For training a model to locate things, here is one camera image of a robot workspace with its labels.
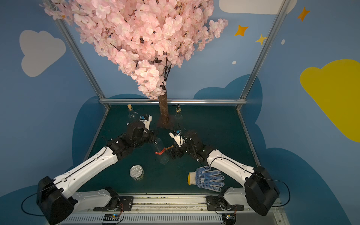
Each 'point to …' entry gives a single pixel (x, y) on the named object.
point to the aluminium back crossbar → (174, 101)
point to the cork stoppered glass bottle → (133, 116)
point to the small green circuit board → (111, 217)
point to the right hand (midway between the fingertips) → (172, 145)
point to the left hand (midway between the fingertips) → (157, 129)
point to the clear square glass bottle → (178, 117)
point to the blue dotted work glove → (202, 177)
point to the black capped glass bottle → (161, 152)
